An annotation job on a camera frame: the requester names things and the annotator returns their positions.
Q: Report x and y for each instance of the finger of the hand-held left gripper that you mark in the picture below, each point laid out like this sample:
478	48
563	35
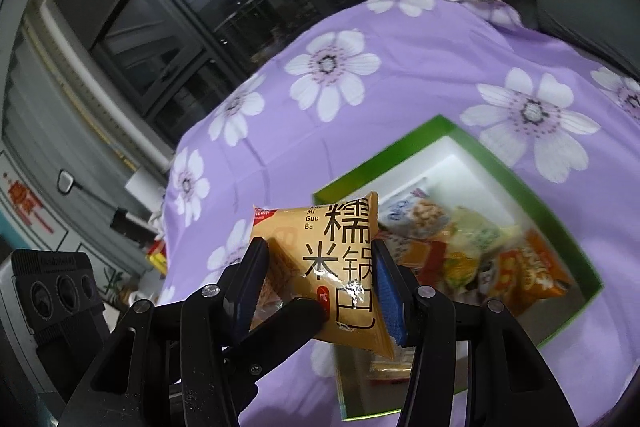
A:
295	314

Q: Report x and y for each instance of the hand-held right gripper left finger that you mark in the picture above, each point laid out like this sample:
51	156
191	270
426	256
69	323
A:
247	302

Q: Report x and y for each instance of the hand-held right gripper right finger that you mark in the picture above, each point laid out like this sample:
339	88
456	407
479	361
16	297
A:
387	287

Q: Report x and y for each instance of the orange rice cracker packet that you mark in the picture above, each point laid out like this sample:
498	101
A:
330	267

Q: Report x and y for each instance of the gold snack packet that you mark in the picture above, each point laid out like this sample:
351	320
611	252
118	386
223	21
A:
462	272

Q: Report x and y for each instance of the blue white snack packet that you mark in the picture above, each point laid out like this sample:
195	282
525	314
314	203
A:
412	207

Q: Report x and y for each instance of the green cardboard box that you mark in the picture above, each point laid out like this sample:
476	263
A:
560	227

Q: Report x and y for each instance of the red snack packet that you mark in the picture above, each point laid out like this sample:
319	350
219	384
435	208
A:
425	259

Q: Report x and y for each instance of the clear-wrapped cracker packet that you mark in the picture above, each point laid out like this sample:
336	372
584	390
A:
392	357

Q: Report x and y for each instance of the red yellow box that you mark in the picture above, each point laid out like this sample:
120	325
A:
157	259

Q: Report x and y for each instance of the yellow-green corn snack packet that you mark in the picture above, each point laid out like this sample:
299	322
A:
482	232

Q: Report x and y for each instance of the orange panda snack packet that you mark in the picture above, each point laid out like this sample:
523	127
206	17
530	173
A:
530	267

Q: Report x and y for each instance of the purple floral bedsheet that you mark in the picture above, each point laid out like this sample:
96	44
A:
425	72

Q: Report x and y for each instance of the dark glass window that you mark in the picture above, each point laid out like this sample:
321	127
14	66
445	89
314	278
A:
200	7

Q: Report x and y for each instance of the grey sofa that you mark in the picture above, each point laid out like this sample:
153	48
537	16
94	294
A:
595	7

